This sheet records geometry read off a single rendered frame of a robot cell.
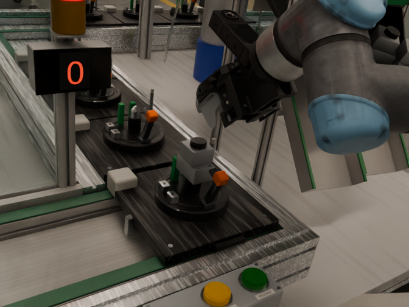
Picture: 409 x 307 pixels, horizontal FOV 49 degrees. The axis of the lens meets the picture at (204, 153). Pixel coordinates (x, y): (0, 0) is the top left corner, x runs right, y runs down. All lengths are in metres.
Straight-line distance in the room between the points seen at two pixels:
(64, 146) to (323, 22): 0.52
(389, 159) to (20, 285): 0.80
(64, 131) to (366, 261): 0.65
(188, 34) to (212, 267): 1.53
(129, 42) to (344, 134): 1.62
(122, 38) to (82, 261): 1.33
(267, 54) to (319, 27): 0.09
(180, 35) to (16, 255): 1.49
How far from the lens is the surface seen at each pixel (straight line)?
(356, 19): 0.50
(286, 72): 0.57
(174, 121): 1.17
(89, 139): 1.03
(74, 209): 0.87
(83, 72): 0.75
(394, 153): 1.10
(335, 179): 0.96
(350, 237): 1.06
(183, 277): 0.72
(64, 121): 0.82
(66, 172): 0.87
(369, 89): 0.48
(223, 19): 0.68
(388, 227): 1.14
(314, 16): 0.51
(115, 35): 1.98
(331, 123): 0.46
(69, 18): 0.72
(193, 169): 0.78
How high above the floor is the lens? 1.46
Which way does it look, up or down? 29 degrees down
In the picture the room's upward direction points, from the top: 9 degrees clockwise
